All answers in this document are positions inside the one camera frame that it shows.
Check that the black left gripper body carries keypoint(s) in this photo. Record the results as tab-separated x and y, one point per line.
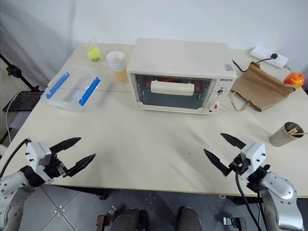
56	168

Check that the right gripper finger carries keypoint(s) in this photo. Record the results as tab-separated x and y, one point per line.
234	141
216	161

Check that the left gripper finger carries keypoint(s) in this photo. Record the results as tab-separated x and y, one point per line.
80	164
66	144

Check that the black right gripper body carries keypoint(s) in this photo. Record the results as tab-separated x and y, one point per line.
238	166

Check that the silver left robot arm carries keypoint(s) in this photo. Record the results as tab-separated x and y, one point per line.
12	192

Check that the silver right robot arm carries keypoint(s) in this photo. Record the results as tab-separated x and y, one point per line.
279	192

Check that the cream toaster oven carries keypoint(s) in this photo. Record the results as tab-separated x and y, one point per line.
178	55

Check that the metal cylinder cup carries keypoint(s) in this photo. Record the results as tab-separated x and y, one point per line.
280	138

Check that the clear container with blue clips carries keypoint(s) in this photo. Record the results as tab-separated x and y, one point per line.
72	86

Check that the brown paper bag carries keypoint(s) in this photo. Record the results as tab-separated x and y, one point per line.
260	89

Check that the wooden chopsticks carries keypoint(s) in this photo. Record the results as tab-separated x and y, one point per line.
294	131

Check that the dark rounded shape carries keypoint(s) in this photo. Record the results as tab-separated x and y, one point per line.
188	220
130	220

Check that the orange fruit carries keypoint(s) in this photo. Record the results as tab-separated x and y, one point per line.
294	79

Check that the black stand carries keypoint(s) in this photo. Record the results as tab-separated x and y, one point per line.
16	72

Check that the orange-yellow cup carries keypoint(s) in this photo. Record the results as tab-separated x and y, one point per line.
121	75

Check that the white power strip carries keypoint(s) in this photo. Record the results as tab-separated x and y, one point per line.
261	53

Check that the yellow-green ball in clear cup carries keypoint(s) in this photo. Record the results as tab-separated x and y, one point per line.
93	53

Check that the stack of white paper cups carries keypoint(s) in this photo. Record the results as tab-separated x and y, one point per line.
116	60

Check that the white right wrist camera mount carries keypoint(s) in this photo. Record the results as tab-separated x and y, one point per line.
252	154

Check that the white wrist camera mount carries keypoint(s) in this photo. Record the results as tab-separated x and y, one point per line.
252	154
36	154

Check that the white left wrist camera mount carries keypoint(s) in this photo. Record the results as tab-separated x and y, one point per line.
36	154

